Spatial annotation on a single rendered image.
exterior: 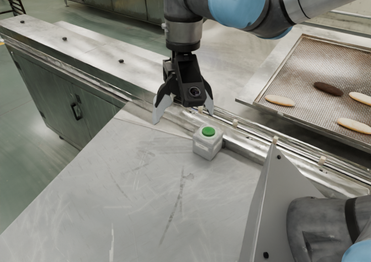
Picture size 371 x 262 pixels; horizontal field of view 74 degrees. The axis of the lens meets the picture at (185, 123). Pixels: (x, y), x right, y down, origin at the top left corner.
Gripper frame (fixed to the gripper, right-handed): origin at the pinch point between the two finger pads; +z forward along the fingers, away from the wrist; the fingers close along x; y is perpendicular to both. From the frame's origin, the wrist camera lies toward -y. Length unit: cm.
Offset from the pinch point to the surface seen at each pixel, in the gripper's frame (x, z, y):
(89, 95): 30, 25, 63
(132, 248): 16.8, 20.0, -17.8
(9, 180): 99, 100, 90
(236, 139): -18.2, 13.7, 4.3
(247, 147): -20.1, 13.8, 0.3
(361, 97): -63, 5, 5
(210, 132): -9.7, 9.5, 5.0
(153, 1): -44, 39, 313
